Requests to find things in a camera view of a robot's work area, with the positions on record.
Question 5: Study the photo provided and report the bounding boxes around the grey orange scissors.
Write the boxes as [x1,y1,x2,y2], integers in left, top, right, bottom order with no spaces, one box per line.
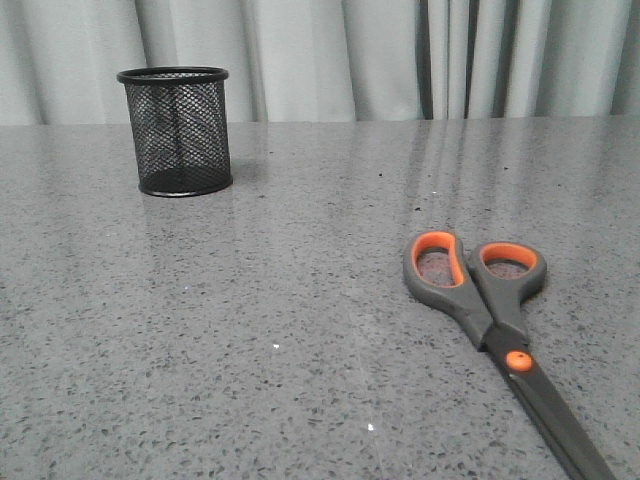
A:
[403,231,613,479]

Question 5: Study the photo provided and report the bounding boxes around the black mesh pen holder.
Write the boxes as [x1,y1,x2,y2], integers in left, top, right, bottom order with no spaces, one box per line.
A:
[117,66,233,197]

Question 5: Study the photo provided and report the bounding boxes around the grey curtain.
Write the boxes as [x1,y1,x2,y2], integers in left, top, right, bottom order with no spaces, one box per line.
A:
[1,1,639,125]

